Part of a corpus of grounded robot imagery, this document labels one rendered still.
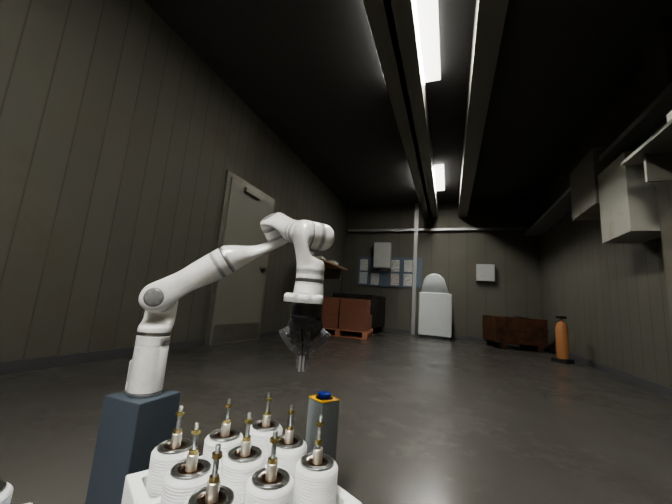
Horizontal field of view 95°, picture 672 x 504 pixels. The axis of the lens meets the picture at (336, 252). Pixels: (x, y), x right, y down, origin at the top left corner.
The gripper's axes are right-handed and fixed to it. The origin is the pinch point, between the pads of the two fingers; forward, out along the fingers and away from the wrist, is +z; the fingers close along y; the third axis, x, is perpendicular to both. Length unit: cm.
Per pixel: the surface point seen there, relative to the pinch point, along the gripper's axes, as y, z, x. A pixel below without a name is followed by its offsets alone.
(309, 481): -4.6, 22.5, 5.2
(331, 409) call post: -6.4, 17.3, -23.1
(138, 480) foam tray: 34.5, 28.1, 2.4
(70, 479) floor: 74, 47, -25
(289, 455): 1.6, 21.9, -3.2
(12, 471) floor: 94, 47, -25
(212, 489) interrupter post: 10.8, 18.6, 18.3
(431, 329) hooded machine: -171, 31, -607
